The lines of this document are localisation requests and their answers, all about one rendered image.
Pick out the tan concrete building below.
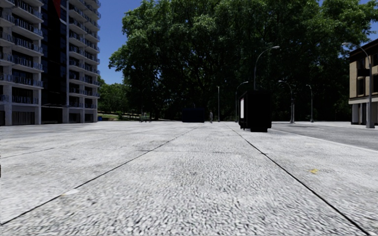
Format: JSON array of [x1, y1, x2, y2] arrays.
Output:
[[348, 38, 378, 126]]

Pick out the black bus shelter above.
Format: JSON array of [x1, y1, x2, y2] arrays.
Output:
[[238, 90, 273, 133]]

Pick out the dark box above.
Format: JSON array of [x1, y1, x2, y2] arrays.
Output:
[[182, 107, 206, 123]]

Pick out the trees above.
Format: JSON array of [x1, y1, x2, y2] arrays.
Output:
[[97, 0, 378, 122]]

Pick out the pale concrete balcony building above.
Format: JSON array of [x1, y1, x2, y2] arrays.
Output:
[[0, 0, 101, 126]]

